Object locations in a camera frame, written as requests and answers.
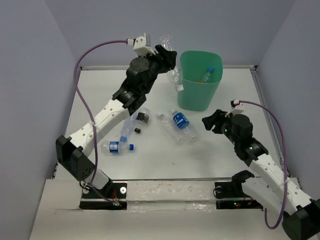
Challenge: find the clear ribbed bottle white cap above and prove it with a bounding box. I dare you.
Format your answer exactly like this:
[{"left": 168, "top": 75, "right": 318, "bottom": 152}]
[{"left": 159, "top": 33, "right": 185, "bottom": 92}]

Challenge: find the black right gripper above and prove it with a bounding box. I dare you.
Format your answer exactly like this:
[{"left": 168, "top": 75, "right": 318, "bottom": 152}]
[{"left": 201, "top": 108, "right": 239, "bottom": 146}]

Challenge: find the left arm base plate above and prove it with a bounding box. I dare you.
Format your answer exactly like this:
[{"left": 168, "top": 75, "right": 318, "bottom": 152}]
[{"left": 79, "top": 180, "right": 128, "bottom": 211}]

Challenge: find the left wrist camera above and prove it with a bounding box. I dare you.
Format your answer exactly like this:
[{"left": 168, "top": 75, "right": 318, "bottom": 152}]
[{"left": 126, "top": 33, "right": 156, "bottom": 57}]

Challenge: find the green plastic bin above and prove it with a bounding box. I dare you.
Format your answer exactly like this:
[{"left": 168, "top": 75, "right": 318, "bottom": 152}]
[{"left": 177, "top": 50, "right": 223, "bottom": 111}]

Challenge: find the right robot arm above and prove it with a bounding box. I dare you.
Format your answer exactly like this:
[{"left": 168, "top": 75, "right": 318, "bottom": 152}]
[{"left": 202, "top": 109, "right": 320, "bottom": 240}]

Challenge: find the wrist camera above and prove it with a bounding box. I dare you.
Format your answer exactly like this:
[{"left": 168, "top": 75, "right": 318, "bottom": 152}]
[
  {"left": 225, "top": 99, "right": 245, "bottom": 117},
  {"left": 126, "top": 33, "right": 156, "bottom": 57}
]

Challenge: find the blue-cap blue-label water bottle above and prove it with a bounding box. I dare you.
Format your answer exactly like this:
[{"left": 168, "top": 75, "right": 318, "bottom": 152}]
[{"left": 201, "top": 66, "right": 215, "bottom": 84}]

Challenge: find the small blue-label bottle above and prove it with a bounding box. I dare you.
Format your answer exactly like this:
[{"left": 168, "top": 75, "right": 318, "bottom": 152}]
[{"left": 100, "top": 140, "right": 135, "bottom": 156}]

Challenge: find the black-label clear bottle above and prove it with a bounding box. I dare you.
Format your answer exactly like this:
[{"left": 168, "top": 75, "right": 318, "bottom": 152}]
[{"left": 134, "top": 107, "right": 151, "bottom": 134}]

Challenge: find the clear bottle blue cap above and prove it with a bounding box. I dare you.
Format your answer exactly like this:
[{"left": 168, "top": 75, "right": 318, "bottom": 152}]
[{"left": 119, "top": 114, "right": 137, "bottom": 142}]

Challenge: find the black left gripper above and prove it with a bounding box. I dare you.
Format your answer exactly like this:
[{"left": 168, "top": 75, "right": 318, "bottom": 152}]
[{"left": 138, "top": 45, "right": 177, "bottom": 95}]

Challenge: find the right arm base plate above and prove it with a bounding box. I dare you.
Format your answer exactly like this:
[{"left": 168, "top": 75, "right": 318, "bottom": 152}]
[{"left": 212, "top": 170, "right": 264, "bottom": 210}]

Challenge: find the white-cap blue-label drink bottle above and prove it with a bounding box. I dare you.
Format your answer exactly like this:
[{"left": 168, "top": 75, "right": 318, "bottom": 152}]
[{"left": 170, "top": 109, "right": 199, "bottom": 144}]

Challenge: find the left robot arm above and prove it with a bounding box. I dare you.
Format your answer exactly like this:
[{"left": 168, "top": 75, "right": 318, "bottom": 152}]
[{"left": 55, "top": 44, "right": 178, "bottom": 198}]

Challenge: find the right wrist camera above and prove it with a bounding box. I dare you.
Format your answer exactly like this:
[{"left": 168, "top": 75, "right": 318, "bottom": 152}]
[{"left": 225, "top": 99, "right": 245, "bottom": 117}]

